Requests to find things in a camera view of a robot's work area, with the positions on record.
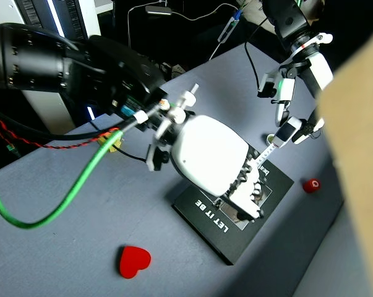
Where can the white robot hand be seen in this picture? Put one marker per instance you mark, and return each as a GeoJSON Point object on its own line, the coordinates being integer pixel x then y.
{"type": "Point", "coordinates": [319, 74]}
{"type": "Point", "coordinates": [208, 151]}

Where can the grey tape measure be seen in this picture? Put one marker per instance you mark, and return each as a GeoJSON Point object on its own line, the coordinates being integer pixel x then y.
{"type": "Point", "coordinates": [286, 133]}

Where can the black Let It Be album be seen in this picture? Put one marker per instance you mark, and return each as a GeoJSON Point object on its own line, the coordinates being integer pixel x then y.
{"type": "Point", "coordinates": [276, 185]}

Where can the small white cup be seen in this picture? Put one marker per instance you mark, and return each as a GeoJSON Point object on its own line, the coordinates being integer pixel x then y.
{"type": "Point", "coordinates": [269, 139]}

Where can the white power strip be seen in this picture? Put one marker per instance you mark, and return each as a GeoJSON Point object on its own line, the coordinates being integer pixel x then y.
{"type": "Point", "coordinates": [174, 69]}

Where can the beige cardboard panel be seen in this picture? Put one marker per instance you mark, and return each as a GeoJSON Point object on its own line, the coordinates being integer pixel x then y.
{"type": "Point", "coordinates": [359, 154]}

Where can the yellow toy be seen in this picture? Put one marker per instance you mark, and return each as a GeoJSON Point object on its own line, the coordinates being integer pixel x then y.
{"type": "Point", "coordinates": [115, 146]}

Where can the red round toy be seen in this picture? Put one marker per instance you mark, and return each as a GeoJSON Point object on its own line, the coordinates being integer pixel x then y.
{"type": "Point", "coordinates": [311, 185]}

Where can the red heart block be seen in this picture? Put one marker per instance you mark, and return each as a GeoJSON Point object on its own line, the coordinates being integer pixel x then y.
{"type": "Point", "coordinates": [133, 261]}

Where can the grey power adapter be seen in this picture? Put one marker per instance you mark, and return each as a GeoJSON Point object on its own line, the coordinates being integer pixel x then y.
{"type": "Point", "coordinates": [158, 10]}

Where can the grey table cloth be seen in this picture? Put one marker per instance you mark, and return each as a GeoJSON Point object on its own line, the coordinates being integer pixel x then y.
{"type": "Point", "coordinates": [65, 247]}

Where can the white computer tower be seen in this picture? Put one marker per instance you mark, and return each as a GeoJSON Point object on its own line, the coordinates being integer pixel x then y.
{"type": "Point", "coordinates": [90, 18]}

